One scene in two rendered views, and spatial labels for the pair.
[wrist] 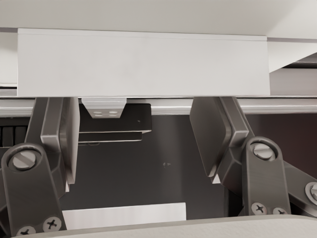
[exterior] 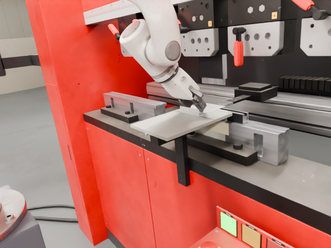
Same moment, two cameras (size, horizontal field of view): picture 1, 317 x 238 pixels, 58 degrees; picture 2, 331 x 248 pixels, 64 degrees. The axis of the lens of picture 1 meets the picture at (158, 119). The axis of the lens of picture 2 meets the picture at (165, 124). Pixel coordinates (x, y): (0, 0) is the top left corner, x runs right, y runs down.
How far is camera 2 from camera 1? 78 cm
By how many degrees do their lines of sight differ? 44
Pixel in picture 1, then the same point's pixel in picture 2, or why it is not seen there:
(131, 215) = (210, 81)
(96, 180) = (298, 53)
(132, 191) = not seen: hidden behind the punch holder
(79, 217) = (217, 82)
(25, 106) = (282, 102)
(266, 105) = (206, 91)
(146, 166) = (272, 59)
